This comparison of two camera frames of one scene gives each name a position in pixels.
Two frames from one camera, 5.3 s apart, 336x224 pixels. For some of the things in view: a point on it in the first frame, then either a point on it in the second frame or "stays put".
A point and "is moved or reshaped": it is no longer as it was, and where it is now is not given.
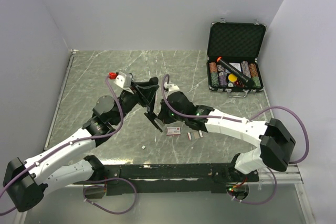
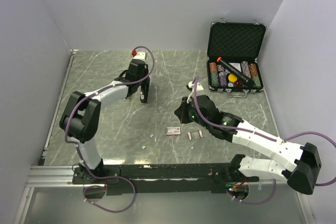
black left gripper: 146,84 -> 146,70
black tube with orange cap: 244,77 stays put
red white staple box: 173,131 stays put
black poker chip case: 233,48 stays put
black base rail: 161,179 stays put
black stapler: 151,116 is moved or reshaped
